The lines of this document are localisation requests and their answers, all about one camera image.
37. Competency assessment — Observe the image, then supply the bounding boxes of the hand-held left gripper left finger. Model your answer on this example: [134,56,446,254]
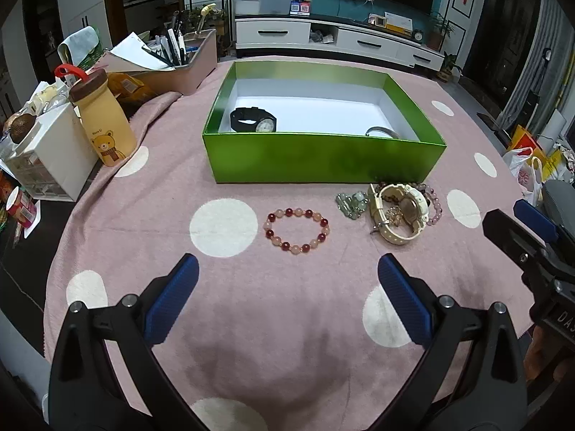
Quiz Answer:
[49,252,212,431]

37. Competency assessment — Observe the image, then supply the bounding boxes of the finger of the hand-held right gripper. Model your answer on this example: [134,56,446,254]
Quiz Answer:
[514,199,575,261]
[483,209,553,279]

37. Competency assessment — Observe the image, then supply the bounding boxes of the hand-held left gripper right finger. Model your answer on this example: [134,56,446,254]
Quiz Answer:
[377,252,528,431]

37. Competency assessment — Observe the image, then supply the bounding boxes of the cream wristwatch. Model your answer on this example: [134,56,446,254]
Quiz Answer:
[368,182,431,246]

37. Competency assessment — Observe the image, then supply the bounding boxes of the pale pink bead bracelet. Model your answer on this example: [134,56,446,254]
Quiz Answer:
[411,182,444,226]

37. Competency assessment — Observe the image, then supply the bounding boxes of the gold ornament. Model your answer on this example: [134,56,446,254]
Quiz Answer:
[383,205,409,227]

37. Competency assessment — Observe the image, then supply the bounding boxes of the red and pink bead bracelet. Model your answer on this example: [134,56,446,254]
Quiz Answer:
[263,207,332,255]

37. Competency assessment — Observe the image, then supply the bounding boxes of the green cardboard box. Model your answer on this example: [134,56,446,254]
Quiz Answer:
[202,60,447,185]

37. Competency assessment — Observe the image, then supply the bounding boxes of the person's grey trouser leg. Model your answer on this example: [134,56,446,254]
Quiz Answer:
[541,179,575,230]

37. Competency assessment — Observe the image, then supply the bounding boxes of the white and red plastic bag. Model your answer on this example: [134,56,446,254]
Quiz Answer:
[502,146,544,207]

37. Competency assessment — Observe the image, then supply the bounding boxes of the yellow plastic bag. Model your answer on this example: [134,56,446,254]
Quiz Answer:
[541,148,567,180]

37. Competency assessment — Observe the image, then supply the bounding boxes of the yellow paper bag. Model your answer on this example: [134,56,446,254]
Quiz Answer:
[507,125,540,151]

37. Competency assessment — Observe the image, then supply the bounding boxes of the pink polka dot blanket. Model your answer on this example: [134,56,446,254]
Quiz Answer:
[42,56,540,431]

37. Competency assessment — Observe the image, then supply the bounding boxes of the silver bangle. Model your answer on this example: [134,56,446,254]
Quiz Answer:
[365,126,401,140]

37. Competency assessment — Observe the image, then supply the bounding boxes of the small potted plant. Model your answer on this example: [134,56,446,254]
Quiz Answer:
[438,51,463,82]

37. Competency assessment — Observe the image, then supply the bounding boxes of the red printed cup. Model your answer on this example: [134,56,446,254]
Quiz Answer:
[5,186,37,227]

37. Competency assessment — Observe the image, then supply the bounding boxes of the white drawer box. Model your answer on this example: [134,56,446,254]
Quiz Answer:
[4,102,98,203]

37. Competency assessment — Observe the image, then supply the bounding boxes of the yellow bear bottle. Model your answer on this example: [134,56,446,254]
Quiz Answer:
[55,64,137,169]

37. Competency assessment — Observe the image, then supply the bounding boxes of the black wristwatch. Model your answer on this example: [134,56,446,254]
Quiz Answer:
[230,107,277,134]

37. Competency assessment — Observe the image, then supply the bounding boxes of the potted plant in brown pot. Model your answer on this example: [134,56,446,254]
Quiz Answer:
[424,11,454,52]

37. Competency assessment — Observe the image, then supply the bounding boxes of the yellow snack packet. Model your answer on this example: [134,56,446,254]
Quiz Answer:
[108,72,144,99]

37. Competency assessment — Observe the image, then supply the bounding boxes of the brown round item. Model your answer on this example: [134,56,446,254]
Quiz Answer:
[4,113,37,144]

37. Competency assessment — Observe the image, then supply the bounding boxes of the pink organizer tray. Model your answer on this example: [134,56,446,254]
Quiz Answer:
[130,28,217,96]

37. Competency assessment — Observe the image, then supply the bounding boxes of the yellow and white box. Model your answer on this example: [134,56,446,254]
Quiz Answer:
[384,13,414,37]

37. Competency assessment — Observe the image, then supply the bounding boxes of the clear plastic snack bag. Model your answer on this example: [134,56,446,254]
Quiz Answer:
[27,82,68,113]

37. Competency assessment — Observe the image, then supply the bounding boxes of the white papers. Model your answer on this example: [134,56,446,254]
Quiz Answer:
[105,31,176,73]

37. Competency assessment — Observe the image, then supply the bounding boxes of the bunch of pens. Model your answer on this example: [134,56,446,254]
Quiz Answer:
[144,10,189,67]

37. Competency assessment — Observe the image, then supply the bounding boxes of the green and white packet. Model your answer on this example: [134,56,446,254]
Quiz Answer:
[57,26,103,70]

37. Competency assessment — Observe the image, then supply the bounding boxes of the rack of green plants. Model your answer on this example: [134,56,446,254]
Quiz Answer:
[182,4,227,57]

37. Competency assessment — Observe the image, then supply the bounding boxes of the white television cabinet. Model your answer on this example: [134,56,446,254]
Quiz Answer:
[234,13,445,70]

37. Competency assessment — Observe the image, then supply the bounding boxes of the clear storage box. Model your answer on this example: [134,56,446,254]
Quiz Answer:
[230,0,295,16]

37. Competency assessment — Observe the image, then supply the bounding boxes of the yellow long-handled tool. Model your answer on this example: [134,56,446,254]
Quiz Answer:
[196,4,217,34]

